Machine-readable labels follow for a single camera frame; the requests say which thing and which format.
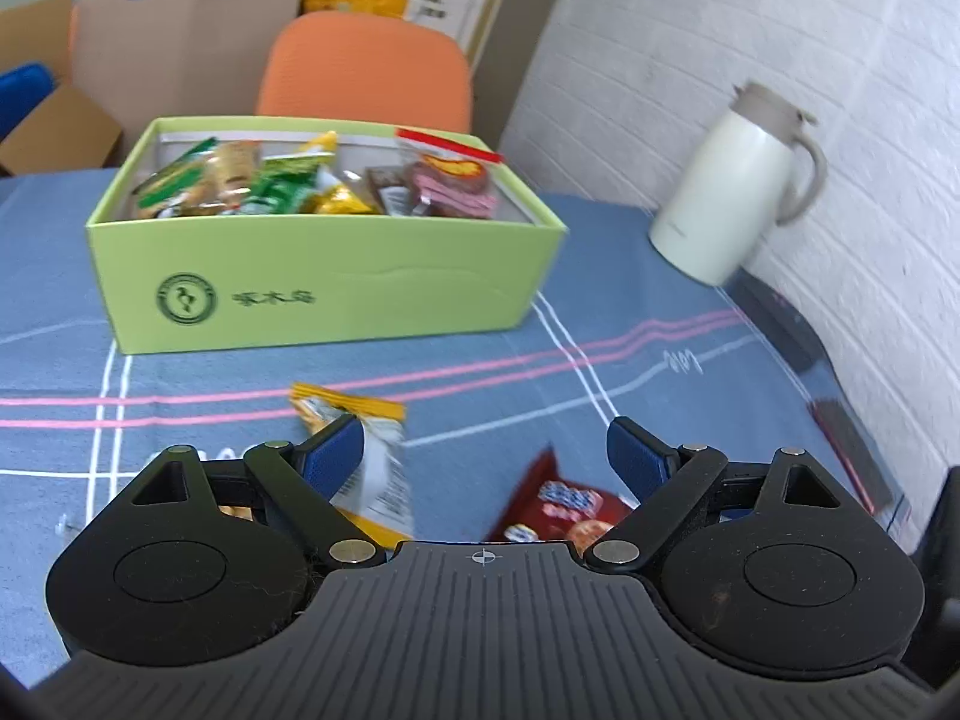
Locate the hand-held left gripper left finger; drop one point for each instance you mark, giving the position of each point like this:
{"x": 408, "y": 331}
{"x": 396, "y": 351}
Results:
{"x": 334, "y": 457}

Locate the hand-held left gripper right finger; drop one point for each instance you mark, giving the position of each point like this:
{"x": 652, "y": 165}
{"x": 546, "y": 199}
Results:
{"x": 634, "y": 461}

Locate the large yellow bread packet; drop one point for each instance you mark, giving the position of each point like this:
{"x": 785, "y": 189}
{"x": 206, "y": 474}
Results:
{"x": 379, "y": 465}

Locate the red snack packet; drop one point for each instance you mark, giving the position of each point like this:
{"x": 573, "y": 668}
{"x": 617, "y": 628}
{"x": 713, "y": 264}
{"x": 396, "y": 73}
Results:
{"x": 559, "y": 510}

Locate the green cardboard box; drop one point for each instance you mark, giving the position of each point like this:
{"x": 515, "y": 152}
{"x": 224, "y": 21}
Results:
{"x": 322, "y": 285}

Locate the gold snack packet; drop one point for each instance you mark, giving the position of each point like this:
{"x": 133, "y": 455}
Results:
{"x": 341, "y": 199}

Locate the brown snack packet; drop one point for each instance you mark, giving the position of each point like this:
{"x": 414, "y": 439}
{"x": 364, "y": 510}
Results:
{"x": 386, "y": 191}

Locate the clear packet with red seal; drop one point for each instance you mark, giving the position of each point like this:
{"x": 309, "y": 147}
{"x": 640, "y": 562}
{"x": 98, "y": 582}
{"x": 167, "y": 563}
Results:
{"x": 454, "y": 180}

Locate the beige biscuit packet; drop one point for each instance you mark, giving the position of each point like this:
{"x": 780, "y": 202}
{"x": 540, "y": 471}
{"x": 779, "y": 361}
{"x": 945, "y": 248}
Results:
{"x": 229, "y": 172}

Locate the blue striped tablecloth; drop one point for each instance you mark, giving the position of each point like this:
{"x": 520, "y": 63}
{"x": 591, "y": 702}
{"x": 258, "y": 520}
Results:
{"x": 480, "y": 382}

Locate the white thermos jug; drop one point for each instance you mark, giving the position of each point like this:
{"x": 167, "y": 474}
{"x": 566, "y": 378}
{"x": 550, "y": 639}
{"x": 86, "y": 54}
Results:
{"x": 727, "y": 187}

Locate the orange chair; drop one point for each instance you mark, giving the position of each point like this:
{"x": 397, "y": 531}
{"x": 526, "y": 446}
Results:
{"x": 367, "y": 75}

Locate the brown paper bag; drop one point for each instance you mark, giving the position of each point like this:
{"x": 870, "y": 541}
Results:
{"x": 180, "y": 45}

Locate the yellow bag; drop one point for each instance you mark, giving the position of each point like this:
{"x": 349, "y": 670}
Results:
{"x": 352, "y": 1}

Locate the blue chair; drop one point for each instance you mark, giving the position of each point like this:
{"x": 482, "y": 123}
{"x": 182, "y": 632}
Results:
{"x": 22, "y": 101}

